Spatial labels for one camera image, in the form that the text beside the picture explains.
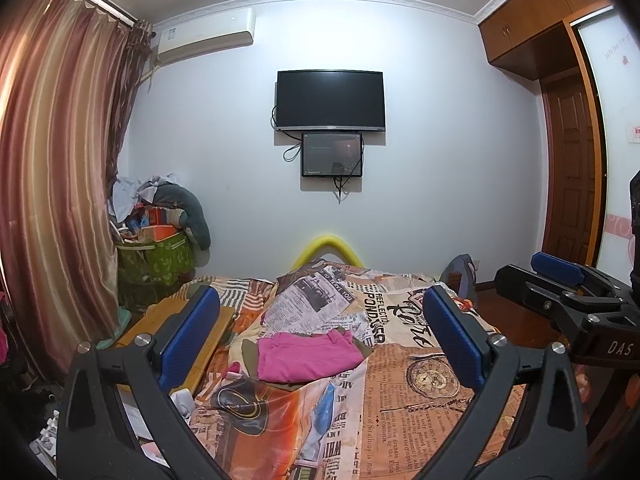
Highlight light wooden board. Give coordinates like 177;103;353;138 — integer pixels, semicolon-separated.
115;296;236;397

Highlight white sliding wardrobe door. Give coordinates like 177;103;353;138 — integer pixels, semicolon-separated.
572;7;640;282

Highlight white air conditioner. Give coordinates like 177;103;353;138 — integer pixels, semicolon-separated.
156;7;257;65

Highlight yellow foam tube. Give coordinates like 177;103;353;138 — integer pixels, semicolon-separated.
291;234;362;270

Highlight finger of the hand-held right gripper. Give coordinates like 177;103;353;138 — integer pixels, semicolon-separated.
495;264;626;347
531;252;632;302

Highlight striped brown curtain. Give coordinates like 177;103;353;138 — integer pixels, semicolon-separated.
0;0;154;372

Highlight orange cardboard box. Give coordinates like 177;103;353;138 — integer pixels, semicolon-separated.
137;225;179;242

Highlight white crumpled cloth pile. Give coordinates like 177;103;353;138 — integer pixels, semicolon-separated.
111;174;182;222

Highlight newspaper print blanket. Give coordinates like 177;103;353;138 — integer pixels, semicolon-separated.
122;259;591;480

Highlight small black wall monitor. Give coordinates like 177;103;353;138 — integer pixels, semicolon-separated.
301;131;364;179

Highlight pink pants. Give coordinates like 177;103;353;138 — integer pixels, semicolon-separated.
257;330;369;385

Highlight black wall television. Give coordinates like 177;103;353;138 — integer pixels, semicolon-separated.
276;70;387;133

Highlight green patterned storage bag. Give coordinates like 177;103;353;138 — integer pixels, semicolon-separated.
116;230;195;307

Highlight brown wooden door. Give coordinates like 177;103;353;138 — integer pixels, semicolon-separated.
540;72;602;269

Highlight grey blue backpack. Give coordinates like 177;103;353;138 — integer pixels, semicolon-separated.
440;254;479;302

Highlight brown overhead wardrobe cabinet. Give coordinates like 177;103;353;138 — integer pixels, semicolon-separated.
477;0;614;81

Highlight grey plush pillow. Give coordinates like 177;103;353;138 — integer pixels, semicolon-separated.
152;183;212;250

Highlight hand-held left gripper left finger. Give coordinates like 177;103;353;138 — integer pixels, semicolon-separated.
55;285;223;480

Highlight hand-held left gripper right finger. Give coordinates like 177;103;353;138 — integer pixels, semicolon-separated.
415;284;589;480

